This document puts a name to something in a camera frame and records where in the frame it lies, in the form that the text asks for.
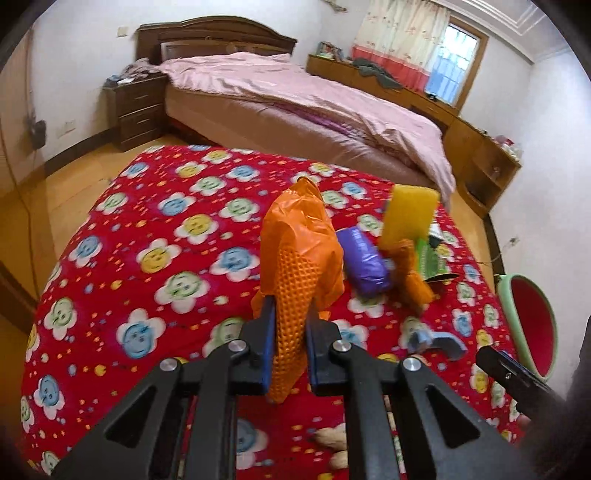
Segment orange foam net bag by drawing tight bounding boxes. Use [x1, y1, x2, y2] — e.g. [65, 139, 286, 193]
[252, 177, 345, 403]

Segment purple plastic packet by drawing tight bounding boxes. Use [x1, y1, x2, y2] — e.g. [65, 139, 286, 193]
[335, 227, 391, 298]

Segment orange wrapper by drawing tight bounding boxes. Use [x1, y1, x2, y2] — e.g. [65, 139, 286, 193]
[391, 239, 435, 315]

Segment green mosquito coil box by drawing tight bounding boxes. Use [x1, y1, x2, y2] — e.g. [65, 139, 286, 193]
[415, 220, 458, 283]

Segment yellow foam net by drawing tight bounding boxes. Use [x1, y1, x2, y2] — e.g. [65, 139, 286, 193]
[378, 184, 440, 252]

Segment peanut shell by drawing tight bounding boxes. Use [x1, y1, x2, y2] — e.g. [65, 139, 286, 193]
[329, 450, 349, 470]
[314, 423, 348, 451]

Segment red bin with green rim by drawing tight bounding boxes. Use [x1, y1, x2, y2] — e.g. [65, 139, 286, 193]
[497, 274, 558, 382]

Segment red smiley flower quilt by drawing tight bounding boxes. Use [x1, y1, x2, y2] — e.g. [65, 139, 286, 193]
[20, 146, 521, 473]

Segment wooden cabinet desk unit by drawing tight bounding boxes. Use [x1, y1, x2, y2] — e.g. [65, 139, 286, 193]
[305, 54, 523, 219]

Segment wooden wardrobe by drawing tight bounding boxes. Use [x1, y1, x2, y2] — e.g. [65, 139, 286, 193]
[1, 29, 56, 333]

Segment brown mattress bed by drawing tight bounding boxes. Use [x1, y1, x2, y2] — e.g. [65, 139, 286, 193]
[164, 85, 436, 188]

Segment dark wooden nightstand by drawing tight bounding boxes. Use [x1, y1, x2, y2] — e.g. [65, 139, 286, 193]
[103, 74, 168, 151]

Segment pink bed cover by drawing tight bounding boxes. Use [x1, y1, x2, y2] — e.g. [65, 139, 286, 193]
[157, 52, 456, 205]

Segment dark clothes on cabinet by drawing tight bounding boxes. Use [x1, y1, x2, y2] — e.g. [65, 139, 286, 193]
[352, 58, 403, 90]

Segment clothes on nightstand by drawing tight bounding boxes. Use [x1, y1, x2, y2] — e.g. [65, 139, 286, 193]
[104, 58, 159, 88]

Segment window with bars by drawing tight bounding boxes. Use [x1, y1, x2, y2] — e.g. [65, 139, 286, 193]
[425, 24, 480, 105]

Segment dark wooden headboard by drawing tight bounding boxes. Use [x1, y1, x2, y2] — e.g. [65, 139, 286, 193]
[135, 16, 297, 65]

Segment floral cream red curtain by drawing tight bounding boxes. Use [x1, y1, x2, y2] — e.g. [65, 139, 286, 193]
[352, 0, 451, 91]

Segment cable on floor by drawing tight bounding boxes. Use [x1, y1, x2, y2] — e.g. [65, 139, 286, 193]
[475, 235, 521, 266]

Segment black wall charger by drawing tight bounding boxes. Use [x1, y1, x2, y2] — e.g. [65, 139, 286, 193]
[28, 119, 47, 150]

